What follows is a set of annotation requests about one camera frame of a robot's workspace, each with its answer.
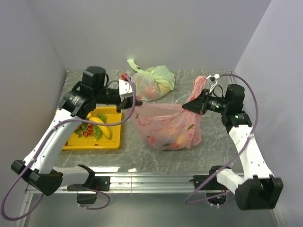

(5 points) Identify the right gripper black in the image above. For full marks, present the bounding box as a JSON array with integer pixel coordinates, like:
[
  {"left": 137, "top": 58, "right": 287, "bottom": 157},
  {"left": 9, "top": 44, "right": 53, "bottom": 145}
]
[{"left": 183, "top": 88, "right": 229, "bottom": 114}]

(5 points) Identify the pink plastic bag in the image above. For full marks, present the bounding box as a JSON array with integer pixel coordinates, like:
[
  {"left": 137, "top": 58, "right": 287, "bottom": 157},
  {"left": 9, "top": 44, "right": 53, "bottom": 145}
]
[{"left": 129, "top": 75, "right": 207, "bottom": 151}]

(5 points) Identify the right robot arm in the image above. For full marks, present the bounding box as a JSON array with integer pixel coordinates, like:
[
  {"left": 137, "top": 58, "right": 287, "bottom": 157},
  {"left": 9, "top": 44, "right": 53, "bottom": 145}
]
[{"left": 182, "top": 84, "right": 284, "bottom": 210}]

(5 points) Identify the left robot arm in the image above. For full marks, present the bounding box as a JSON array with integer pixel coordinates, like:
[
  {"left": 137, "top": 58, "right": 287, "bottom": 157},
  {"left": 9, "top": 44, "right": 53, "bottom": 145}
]
[{"left": 11, "top": 66, "right": 140, "bottom": 196}]

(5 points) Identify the green plastic bag with fruits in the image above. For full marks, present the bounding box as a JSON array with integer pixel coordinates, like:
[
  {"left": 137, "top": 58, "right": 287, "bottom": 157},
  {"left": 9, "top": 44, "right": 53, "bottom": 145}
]
[{"left": 127, "top": 59, "right": 175, "bottom": 101}]

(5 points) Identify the yellow banana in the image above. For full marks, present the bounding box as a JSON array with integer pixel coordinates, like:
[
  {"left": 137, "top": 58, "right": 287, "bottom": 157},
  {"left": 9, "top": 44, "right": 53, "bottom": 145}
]
[{"left": 89, "top": 117, "right": 112, "bottom": 140}]

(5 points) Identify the green grape bunch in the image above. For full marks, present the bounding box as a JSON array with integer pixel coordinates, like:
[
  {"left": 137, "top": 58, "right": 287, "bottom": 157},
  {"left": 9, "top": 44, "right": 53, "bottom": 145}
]
[{"left": 93, "top": 113, "right": 106, "bottom": 140}]

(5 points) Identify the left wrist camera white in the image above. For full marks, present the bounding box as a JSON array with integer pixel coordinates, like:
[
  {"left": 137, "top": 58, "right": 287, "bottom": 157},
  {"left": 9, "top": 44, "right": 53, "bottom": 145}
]
[{"left": 118, "top": 73, "right": 133, "bottom": 101}]

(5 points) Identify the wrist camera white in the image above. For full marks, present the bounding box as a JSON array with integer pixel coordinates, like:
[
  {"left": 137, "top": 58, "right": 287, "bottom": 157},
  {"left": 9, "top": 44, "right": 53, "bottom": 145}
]
[
  {"left": 206, "top": 74, "right": 220, "bottom": 90},
  {"left": 118, "top": 73, "right": 133, "bottom": 101}
]

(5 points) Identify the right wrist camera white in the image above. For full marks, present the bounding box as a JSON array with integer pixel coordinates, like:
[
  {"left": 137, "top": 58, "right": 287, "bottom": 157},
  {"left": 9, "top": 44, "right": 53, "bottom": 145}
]
[{"left": 206, "top": 74, "right": 220, "bottom": 90}]

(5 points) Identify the right side aluminium rail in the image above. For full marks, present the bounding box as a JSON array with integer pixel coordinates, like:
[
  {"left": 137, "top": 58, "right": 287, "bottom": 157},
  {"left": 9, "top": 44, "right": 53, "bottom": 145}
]
[{"left": 226, "top": 71, "right": 237, "bottom": 84}]

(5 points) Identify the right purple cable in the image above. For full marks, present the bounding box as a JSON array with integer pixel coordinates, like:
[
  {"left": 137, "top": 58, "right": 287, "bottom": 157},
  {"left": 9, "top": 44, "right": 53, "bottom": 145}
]
[{"left": 184, "top": 73, "right": 258, "bottom": 205}]

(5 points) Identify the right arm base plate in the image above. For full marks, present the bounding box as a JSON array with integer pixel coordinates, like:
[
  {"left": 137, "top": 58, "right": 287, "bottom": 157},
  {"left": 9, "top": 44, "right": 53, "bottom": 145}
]
[{"left": 193, "top": 174, "right": 228, "bottom": 192}]

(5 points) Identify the aluminium mounting rail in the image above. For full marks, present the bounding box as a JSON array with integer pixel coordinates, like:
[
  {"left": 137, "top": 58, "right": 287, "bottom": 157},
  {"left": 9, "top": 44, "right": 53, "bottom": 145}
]
[{"left": 25, "top": 172, "right": 244, "bottom": 194}]

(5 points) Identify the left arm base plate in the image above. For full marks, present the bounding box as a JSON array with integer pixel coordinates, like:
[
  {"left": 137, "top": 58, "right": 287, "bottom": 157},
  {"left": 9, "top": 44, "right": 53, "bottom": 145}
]
[{"left": 67, "top": 176, "right": 111, "bottom": 192}]

